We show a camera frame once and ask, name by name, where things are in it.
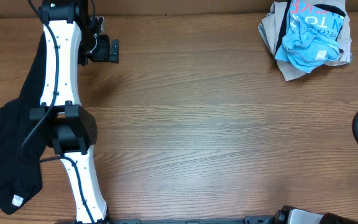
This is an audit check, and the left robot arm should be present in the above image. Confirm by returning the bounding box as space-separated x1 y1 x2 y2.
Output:
28 0 119 223

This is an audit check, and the light blue printed t-shirt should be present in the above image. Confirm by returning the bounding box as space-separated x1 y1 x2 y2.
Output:
275 0 346 73

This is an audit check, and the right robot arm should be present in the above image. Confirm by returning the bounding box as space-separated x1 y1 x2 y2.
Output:
271 205 358 224

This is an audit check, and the black garment on left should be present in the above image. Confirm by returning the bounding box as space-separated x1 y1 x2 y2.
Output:
0 35 46 215

